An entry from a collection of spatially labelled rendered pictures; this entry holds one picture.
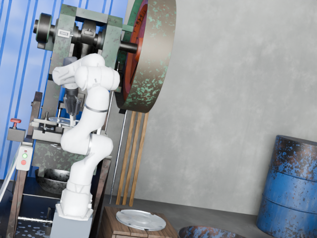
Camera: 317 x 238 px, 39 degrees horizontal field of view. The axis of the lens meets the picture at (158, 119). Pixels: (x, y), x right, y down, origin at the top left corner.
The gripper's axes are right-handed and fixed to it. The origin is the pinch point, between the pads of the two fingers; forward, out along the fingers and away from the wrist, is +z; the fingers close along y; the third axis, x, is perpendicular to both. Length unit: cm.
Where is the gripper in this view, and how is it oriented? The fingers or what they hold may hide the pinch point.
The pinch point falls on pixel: (72, 120)
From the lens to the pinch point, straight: 274.6
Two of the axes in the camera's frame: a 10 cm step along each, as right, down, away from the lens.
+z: -0.4, 9.3, 3.6
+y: 8.5, 2.2, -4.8
